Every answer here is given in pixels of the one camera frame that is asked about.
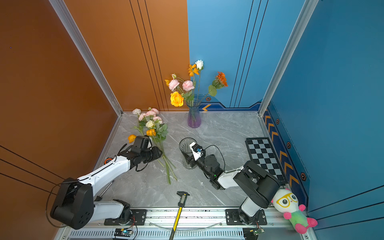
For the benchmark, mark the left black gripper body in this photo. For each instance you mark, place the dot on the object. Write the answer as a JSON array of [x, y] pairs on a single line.
[[151, 155]]

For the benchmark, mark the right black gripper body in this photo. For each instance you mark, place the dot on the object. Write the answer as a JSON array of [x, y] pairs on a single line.
[[200, 164]]

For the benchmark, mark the clear grey glass vase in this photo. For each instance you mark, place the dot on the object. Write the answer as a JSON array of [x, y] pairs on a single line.
[[184, 147]]

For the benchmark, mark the blue purple glass vase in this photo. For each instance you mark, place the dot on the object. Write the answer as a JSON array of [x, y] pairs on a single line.
[[194, 116]]

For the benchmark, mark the yellow rose flower stem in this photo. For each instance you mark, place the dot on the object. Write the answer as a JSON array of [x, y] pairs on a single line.
[[179, 99]]

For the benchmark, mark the pink peony flower stem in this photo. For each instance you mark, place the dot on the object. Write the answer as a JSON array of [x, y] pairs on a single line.
[[176, 84]]

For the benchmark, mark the orange gerbera flower stem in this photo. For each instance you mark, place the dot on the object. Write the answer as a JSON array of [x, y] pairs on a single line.
[[218, 83]]

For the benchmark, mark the white rose flower stem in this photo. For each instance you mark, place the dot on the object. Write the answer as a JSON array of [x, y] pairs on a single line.
[[199, 67]]

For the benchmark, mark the yellow poppy flower stem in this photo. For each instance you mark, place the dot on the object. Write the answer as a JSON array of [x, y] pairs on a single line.
[[192, 75]]

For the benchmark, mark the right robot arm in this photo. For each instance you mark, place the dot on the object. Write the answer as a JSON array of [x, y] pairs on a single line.
[[258, 184]]

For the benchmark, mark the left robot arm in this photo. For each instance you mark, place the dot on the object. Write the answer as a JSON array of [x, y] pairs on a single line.
[[76, 203]]

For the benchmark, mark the mixed flower bunch on table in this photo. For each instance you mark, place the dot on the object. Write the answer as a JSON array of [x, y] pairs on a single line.
[[151, 124]]

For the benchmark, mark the yellow black caliper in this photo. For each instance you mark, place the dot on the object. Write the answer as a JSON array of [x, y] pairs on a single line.
[[181, 205]]

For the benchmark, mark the orange black tape roll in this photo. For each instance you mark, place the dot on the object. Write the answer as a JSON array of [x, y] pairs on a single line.
[[108, 160]]

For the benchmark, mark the black white checkerboard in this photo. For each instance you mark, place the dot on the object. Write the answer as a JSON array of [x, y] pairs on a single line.
[[263, 154]]

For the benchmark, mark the left green circuit board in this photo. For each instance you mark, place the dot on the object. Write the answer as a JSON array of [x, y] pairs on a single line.
[[124, 234]]

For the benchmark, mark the green circuit board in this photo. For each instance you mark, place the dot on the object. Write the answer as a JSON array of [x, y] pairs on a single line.
[[252, 233], [124, 234]]

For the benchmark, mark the right green circuit board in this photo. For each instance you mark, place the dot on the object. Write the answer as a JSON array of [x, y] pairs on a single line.
[[252, 233]]

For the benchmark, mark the pink green plush toy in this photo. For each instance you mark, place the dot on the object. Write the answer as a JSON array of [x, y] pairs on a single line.
[[287, 203]]

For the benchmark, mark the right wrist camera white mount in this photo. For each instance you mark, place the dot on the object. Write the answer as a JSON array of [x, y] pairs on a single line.
[[197, 150]]

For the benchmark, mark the aluminium front rail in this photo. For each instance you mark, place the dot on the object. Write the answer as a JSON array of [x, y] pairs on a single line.
[[195, 223]]

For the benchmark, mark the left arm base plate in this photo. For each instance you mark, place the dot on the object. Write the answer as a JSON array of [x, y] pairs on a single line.
[[135, 217]]

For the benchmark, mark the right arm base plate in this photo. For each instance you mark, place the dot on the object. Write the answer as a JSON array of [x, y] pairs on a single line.
[[236, 217]]

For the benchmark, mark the green handled screwdriver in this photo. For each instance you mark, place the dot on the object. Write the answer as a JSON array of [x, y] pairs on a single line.
[[100, 197]]

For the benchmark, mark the left aluminium corner post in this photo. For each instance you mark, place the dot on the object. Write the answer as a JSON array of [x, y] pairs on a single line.
[[75, 34]]

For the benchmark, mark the aluminium corner post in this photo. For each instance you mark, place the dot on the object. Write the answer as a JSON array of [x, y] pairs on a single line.
[[302, 21], [75, 34]]

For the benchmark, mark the right aluminium corner post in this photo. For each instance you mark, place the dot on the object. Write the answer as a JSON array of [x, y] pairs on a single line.
[[302, 21]]

